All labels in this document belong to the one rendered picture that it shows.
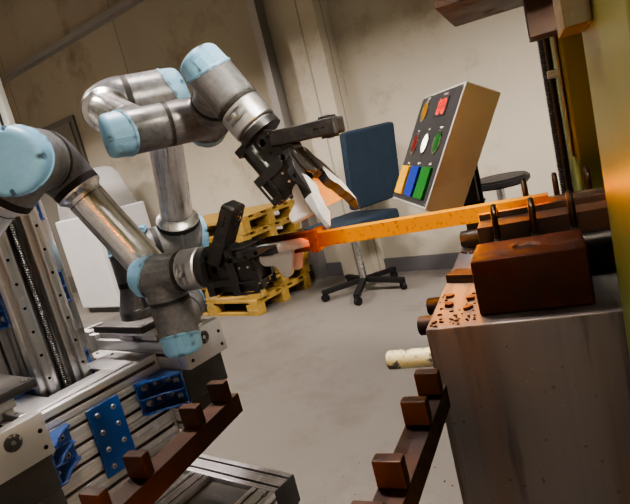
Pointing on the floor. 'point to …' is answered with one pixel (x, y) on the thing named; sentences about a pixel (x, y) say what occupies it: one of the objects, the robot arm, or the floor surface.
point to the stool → (503, 182)
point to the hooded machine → (77, 247)
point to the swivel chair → (367, 194)
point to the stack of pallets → (257, 228)
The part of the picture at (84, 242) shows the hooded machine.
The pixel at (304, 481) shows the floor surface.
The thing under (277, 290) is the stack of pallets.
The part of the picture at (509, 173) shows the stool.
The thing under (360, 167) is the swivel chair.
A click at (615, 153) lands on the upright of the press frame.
